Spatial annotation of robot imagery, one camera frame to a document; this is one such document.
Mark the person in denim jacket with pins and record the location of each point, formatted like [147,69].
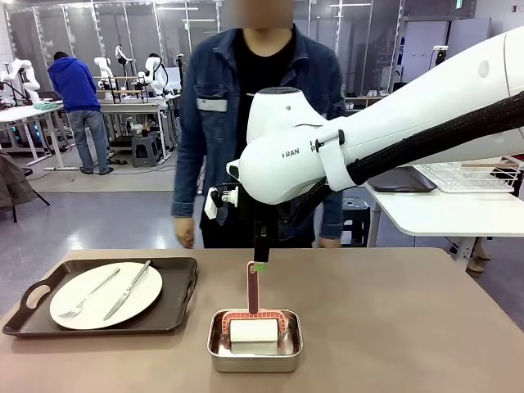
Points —
[213,135]

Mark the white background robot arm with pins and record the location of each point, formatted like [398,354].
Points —
[28,79]
[104,69]
[154,73]

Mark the person's left hand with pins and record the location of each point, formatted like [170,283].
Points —
[329,243]

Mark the black tripod stand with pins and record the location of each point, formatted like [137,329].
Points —
[440,55]

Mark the small dark background stool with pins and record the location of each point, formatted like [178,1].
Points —
[145,149]

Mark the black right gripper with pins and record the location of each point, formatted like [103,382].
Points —
[254,213]

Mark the pink brown lint roller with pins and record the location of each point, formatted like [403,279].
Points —
[254,294]

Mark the wooden shoe rack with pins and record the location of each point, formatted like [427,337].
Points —
[364,100]

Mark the person's right forearm denim sleeve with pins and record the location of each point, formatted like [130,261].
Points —
[186,192]

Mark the white round plate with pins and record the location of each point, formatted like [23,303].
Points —
[135,294]

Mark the white background work table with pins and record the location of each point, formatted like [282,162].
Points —
[28,112]
[131,108]

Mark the person's right hand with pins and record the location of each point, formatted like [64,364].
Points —
[184,231]

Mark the rectangular metal container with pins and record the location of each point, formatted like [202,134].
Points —
[254,362]

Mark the black braided right arm sleeve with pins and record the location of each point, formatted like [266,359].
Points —
[430,139]

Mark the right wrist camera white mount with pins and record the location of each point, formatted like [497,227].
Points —
[213,204]

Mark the silver fork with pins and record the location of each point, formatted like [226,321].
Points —
[90,292]

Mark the person's left forearm denim sleeve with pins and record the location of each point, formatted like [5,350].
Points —
[332,217]

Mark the grey coat on stand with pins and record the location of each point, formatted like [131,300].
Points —
[12,180]

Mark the silver knife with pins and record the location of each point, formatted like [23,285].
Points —
[127,291]

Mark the dark grey plastic stool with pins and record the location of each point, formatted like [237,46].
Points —
[354,221]

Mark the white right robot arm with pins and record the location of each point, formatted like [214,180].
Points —
[409,114]

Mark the teal cloth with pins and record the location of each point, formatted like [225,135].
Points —
[49,105]

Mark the white side table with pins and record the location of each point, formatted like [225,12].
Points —
[450,213]

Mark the person in blue hoodie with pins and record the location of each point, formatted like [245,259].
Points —
[75,86]

